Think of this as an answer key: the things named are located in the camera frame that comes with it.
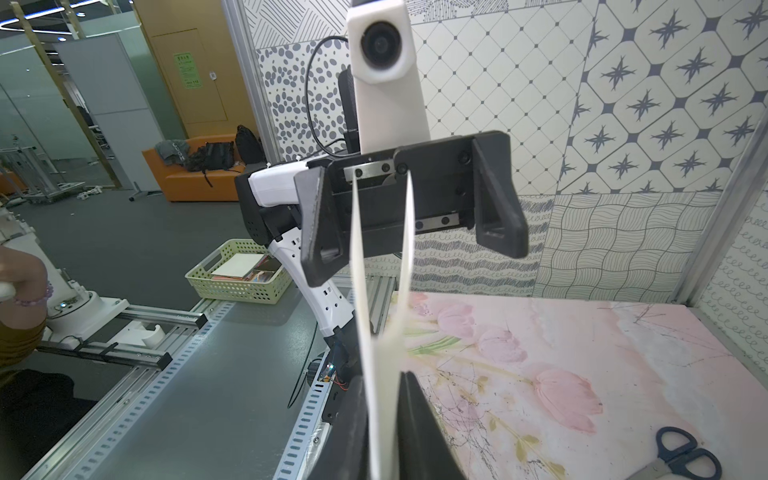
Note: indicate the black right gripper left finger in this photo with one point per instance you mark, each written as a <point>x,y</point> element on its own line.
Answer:
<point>345,454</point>

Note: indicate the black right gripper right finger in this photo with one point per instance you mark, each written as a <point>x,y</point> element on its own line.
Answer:
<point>423,451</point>

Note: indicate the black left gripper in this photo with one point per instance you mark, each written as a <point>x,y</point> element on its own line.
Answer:
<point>458,182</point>

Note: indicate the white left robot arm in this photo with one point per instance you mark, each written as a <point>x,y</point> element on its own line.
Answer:
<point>270,208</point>

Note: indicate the person's hand with bracelet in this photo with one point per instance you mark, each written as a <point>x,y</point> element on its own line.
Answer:
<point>28,276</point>

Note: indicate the green plastic basket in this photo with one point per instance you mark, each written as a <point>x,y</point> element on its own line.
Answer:
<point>240,270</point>

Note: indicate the orange sofa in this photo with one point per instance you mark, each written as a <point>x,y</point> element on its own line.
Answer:
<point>180,185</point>

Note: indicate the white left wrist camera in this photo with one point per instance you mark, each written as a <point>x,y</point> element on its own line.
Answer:
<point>389,100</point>

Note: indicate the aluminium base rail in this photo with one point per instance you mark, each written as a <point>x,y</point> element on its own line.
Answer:
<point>232,404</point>

